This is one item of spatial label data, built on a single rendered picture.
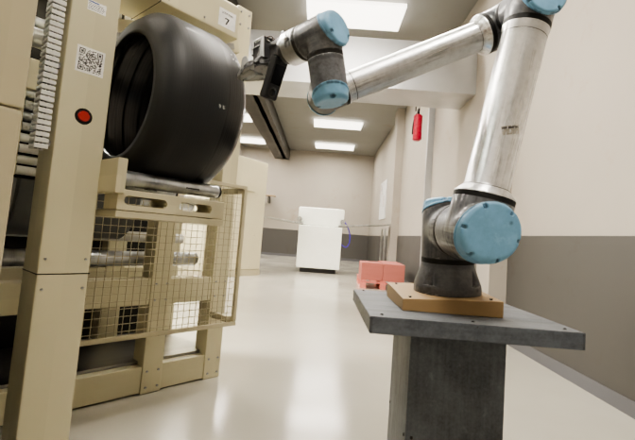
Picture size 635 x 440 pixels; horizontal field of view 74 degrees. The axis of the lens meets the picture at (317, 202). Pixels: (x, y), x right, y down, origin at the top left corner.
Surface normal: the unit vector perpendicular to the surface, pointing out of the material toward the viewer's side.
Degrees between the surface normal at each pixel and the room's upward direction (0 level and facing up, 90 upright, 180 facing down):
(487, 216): 98
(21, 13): 90
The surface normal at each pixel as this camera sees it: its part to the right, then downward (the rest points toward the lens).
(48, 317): 0.75, 0.00
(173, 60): 0.11, -0.25
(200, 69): 0.75, -0.21
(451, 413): -0.01, -0.08
